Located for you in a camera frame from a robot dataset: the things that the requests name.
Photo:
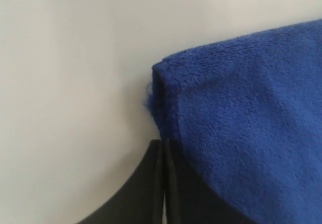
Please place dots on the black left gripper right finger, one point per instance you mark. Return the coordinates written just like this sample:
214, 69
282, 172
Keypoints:
188, 198

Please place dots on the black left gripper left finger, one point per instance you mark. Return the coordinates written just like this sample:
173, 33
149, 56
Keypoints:
141, 199

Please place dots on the blue microfibre towel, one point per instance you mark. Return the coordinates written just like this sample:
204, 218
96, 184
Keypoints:
246, 113

